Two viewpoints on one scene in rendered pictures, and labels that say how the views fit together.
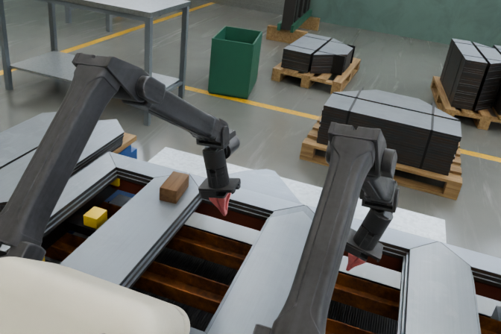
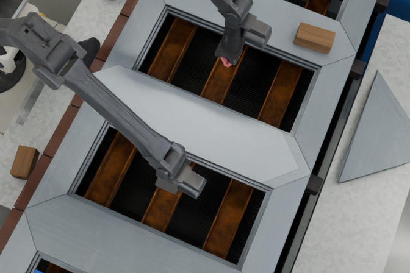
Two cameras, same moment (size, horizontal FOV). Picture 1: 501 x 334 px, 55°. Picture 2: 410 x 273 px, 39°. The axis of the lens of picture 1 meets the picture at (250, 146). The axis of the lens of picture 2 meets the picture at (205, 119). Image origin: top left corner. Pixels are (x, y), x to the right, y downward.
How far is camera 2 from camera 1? 1.54 m
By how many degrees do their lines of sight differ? 66
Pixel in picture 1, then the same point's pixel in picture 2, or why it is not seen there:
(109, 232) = not seen: outside the picture
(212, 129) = not seen: outside the picture
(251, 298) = (165, 102)
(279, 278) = (190, 128)
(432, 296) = (170, 265)
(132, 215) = (268, 8)
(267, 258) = (216, 120)
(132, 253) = (216, 14)
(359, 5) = not seen: outside the picture
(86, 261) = not seen: outside the picture
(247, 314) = (147, 97)
